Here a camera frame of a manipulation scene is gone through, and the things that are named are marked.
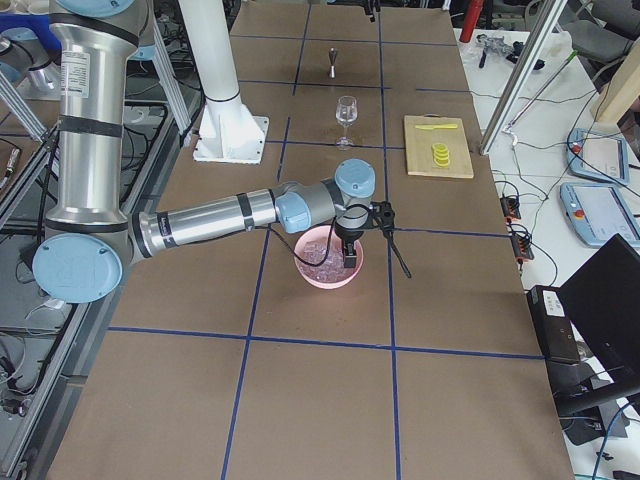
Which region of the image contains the clear plastic bag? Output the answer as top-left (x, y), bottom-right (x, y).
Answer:
top-left (461, 34), bottom-right (525, 69)

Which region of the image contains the near blue teach pendant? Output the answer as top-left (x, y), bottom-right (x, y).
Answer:
top-left (560, 182), bottom-right (639, 248)

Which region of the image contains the black monitor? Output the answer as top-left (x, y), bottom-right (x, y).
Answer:
top-left (556, 234), bottom-right (639, 416)

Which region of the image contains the wooden board upright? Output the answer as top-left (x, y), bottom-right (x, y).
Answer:
top-left (591, 40), bottom-right (640, 123)

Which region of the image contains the reach grabber tool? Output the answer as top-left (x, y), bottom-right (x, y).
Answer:
top-left (502, 50), bottom-right (578, 142)

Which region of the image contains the yellow plastic knife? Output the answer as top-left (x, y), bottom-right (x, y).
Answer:
top-left (414, 123), bottom-right (459, 131)

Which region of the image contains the steel jigger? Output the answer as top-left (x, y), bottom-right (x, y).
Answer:
top-left (328, 47), bottom-right (338, 79)

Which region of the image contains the pink bowl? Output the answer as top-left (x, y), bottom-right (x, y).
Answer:
top-left (294, 225), bottom-right (364, 289)

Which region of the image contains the red cylinder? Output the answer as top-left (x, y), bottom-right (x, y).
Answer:
top-left (459, 0), bottom-right (484, 43)

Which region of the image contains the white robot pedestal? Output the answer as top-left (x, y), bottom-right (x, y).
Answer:
top-left (179, 0), bottom-right (269, 164)

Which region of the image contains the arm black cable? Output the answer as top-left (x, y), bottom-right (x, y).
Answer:
top-left (269, 202), bottom-right (413, 280)

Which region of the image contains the blue teach pendant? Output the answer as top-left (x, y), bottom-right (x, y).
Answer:
top-left (560, 182), bottom-right (639, 248)
top-left (567, 128), bottom-right (630, 185)

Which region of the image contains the clear wine glass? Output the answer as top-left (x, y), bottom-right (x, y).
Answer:
top-left (335, 95), bottom-right (358, 150)

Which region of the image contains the pile of ice cubes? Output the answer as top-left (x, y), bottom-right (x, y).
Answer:
top-left (298, 240), bottom-right (355, 283)

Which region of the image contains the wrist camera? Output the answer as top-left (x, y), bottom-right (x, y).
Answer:
top-left (370, 201), bottom-right (395, 235)

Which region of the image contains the far blue teach pendant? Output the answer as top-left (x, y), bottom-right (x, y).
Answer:
top-left (567, 128), bottom-right (630, 185)

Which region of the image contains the black box with label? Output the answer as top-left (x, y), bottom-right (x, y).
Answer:
top-left (527, 285), bottom-right (580, 365)

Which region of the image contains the aluminium frame post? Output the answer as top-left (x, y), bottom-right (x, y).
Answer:
top-left (479, 0), bottom-right (567, 155)

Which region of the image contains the bamboo cutting board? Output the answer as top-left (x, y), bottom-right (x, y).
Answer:
top-left (404, 115), bottom-right (474, 179)

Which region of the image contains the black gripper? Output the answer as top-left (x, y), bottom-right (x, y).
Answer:
top-left (335, 224), bottom-right (364, 269)

